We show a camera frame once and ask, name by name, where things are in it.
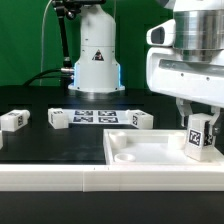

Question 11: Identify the white obstacle fence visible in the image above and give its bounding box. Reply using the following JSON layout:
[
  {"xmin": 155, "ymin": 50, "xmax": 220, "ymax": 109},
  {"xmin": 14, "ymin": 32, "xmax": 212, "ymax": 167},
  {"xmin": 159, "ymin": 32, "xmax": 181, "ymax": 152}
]
[{"xmin": 0, "ymin": 163, "xmax": 224, "ymax": 192}]

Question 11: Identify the black cable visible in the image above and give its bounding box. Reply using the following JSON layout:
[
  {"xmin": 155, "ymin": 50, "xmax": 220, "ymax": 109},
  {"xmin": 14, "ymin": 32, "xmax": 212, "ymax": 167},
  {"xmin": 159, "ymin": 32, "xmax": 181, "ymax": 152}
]
[{"xmin": 22, "ymin": 68, "xmax": 74, "ymax": 88}]

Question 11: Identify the marker sheet on table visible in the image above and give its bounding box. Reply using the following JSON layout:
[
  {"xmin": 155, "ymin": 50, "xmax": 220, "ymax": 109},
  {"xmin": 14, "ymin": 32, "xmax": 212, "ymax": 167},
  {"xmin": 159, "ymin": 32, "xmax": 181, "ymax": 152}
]
[{"xmin": 64, "ymin": 109, "xmax": 129, "ymax": 125}]

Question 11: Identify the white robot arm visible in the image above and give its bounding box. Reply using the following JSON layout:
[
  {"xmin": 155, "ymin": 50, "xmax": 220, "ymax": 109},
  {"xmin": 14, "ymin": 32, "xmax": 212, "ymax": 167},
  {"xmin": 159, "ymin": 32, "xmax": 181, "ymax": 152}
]
[{"xmin": 71, "ymin": 0, "xmax": 224, "ymax": 135}]

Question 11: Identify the white part at left edge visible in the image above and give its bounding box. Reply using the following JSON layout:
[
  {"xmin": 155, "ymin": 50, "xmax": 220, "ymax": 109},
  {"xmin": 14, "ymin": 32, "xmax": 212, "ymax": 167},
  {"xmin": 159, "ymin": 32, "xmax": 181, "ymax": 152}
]
[{"xmin": 0, "ymin": 130, "xmax": 3, "ymax": 150}]

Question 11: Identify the black camera stand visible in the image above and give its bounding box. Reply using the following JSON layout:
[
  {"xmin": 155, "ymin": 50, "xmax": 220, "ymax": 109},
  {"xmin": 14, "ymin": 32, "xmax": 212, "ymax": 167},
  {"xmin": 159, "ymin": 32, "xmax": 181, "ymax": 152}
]
[{"xmin": 52, "ymin": 0, "xmax": 106, "ymax": 67}]

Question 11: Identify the white square tabletop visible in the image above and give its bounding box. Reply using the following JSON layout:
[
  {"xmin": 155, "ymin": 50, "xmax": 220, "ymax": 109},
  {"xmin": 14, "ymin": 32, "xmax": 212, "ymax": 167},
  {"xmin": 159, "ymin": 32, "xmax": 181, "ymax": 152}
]
[{"xmin": 103, "ymin": 129, "xmax": 224, "ymax": 166}]

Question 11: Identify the white cable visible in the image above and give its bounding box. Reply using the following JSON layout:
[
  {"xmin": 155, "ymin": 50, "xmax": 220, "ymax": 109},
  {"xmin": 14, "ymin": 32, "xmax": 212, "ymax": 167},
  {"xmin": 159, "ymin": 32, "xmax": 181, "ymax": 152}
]
[{"xmin": 39, "ymin": 0, "xmax": 55, "ymax": 87}]

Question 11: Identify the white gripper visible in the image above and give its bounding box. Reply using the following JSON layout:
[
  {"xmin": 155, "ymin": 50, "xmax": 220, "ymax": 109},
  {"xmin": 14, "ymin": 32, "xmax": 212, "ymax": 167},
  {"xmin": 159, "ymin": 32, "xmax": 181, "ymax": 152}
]
[{"xmin": 146, "ymin": 47, "xmax": 224, "ymax": 135}]

